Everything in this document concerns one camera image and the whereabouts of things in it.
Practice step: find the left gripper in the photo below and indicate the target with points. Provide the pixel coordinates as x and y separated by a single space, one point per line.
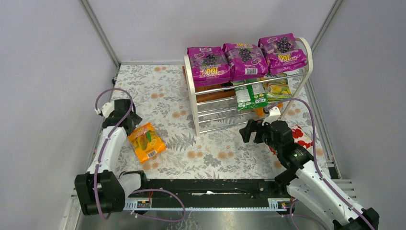
132 119

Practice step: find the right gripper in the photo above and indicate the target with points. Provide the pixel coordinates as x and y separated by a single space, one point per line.
258 133

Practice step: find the orange mango candy bag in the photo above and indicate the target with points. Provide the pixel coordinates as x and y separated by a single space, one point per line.
146 142

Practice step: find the green candy bag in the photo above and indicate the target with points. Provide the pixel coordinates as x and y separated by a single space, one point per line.
250 94

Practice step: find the purple candy bag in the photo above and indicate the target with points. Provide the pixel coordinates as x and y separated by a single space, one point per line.
282 53
209 66
246 61

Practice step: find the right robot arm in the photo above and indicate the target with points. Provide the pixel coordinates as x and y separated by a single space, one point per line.
306 182

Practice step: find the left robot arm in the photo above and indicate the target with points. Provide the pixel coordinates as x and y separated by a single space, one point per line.
99 191

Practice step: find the orange bag under shelf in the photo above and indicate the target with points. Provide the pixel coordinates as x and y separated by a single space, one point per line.
262 111

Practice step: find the white metal shelf rack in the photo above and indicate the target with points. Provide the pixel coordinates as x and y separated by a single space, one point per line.
220 103

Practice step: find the green yellow bag on shelf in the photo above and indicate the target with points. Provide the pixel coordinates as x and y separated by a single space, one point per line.
277 90

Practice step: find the red white floral bag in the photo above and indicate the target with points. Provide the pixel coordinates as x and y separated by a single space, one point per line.
301 138

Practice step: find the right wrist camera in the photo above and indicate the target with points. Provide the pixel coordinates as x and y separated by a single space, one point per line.
272 115

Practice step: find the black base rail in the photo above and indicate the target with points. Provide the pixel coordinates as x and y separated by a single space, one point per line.
209 195

